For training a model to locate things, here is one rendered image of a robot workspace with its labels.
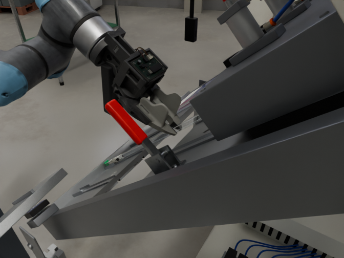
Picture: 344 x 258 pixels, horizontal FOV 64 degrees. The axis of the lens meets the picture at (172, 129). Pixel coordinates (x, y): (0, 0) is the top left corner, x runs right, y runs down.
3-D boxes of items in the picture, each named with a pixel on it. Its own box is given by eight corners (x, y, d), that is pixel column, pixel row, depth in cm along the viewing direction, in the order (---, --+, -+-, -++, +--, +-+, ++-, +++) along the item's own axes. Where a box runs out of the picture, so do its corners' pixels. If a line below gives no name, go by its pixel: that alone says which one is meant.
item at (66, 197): (63, 233, 65) (43, 210, 64) (197, 106, 109) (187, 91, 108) (64, 233, 64) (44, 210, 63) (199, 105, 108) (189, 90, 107)
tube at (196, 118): (107, 167, 75) (104, 164, 75) (110, 164, 76) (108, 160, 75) (266, 88, 38) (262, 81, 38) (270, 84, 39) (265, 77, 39)
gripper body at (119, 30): (147, 86, 46) (97, 34, 46) (128, 112, 52) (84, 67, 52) (171, 69, 51) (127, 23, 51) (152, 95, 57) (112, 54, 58)
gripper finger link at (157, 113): (179, 130, 47) (144, 90, 48) (164, 145, 51) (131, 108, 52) (189, 122, 49) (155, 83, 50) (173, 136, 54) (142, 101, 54)
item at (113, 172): (57, 224, 63) (48, 214, 63) (195, 100, 108) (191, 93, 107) (89, 217, 49) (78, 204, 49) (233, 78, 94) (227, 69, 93)
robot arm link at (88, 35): (69, 51, 53) (99, 39, 58) (85, 68, 53) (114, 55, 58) (78, 21, 47) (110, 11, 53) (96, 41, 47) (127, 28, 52)
